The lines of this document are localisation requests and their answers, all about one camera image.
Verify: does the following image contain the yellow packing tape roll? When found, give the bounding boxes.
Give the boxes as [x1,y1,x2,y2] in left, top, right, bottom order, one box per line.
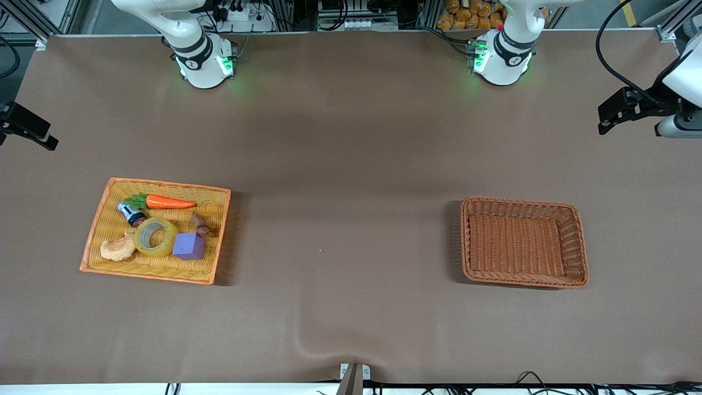
[133,217,179,258]

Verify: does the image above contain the tan toy bread piece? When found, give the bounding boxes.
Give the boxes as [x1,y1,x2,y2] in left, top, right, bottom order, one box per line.
[100,232,138,262]

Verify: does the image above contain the orange toy carrot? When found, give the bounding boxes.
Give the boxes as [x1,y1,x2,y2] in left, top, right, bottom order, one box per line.
[123,194,197,211]

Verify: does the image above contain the pile of orange toy breads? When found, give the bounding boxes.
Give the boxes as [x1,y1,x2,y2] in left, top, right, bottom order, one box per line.
[437,0,508,31]

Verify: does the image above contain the brown wicker basket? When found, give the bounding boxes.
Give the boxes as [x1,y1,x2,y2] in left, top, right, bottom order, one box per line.
[460,196,590,290]

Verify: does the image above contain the yellow woven tray orange rim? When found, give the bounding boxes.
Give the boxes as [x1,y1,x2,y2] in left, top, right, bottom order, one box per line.
[80,177,231,285]

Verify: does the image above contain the purple foam block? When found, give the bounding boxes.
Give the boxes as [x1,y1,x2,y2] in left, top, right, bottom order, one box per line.
[172,232,206,261]

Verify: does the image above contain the white power strip with plugs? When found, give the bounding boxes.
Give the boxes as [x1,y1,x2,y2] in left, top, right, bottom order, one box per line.
[215,0,276,32]

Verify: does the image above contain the brown table cover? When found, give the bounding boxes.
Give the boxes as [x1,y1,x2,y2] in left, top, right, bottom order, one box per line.
[0,29,702,386]

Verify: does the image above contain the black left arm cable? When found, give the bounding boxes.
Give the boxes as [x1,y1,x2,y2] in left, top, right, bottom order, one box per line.
[596,0,661,106]

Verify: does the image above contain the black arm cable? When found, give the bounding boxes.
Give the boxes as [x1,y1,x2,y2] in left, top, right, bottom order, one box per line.
[596,0,661,106]
[0,34,21,78]

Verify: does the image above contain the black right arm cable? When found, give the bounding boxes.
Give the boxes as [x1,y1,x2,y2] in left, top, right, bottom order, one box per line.
[0,34,21,78]

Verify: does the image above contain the black floor cables bundle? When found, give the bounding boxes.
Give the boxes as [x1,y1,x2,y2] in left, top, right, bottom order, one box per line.
[315,371,702,395]

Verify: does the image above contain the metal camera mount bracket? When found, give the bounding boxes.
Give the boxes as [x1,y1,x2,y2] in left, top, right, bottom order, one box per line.
[336,362,372,395]

